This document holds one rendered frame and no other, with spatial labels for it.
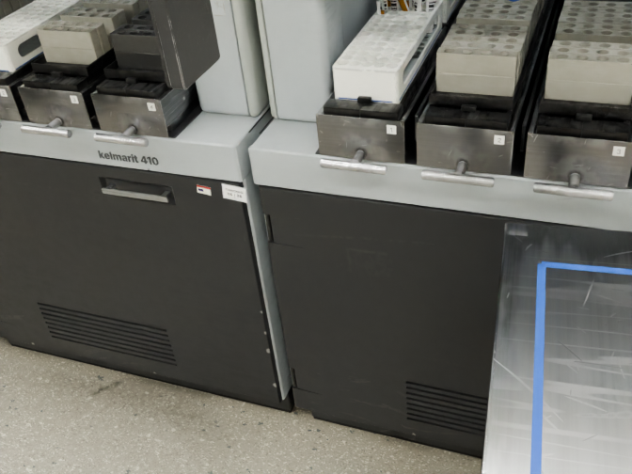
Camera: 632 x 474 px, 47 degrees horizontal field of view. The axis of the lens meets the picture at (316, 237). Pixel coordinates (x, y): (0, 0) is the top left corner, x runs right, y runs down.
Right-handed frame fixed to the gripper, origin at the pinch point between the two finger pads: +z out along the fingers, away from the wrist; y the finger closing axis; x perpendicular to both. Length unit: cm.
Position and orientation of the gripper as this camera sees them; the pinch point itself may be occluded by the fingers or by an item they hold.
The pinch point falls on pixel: (43, 37)
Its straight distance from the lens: 32.5
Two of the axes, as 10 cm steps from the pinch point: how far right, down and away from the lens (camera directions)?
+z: 0.9, 7.9, 6.0
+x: 3.5, -5.9, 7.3
